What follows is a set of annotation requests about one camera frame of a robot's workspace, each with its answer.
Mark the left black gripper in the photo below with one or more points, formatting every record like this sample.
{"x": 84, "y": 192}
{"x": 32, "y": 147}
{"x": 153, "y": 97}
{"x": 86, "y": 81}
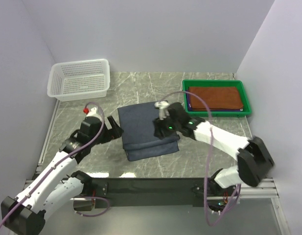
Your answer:
{"x": 115, "y": 132}

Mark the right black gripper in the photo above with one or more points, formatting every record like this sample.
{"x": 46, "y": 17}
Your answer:
{"x": 158, "y": 125}

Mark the grey towel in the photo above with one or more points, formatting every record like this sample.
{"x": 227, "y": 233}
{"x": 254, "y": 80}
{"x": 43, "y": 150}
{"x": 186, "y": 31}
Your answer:
{"x": 138, "y": 139}

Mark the orange brown towel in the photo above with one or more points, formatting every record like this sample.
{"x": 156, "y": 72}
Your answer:
{"x": 219, "y": 98}

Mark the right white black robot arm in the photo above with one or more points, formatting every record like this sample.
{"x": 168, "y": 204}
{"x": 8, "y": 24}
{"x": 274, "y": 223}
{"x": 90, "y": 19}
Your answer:
{"x": 252, "y": 156}

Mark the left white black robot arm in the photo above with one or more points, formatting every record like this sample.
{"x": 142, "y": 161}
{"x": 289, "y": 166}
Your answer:
{"x": 26, "y": 214}

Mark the white plastic basket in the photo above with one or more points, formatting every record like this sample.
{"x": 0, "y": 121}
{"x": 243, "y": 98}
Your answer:
{"x": 78, "y": 80}

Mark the green plastic tray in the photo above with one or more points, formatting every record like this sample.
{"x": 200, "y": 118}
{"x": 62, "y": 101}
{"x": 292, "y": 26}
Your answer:
{"x": 246, "y": 111}

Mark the black base beam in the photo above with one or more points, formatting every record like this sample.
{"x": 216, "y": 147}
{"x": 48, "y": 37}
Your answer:
{"x": 125, "y": 192}

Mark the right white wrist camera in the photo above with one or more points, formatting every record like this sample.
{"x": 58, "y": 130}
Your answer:
{"x": 162, "y": 106}

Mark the aluminium frame rail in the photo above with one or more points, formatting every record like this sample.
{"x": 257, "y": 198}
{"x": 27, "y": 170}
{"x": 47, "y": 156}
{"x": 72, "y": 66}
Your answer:
{"x": 216, "y": 198}

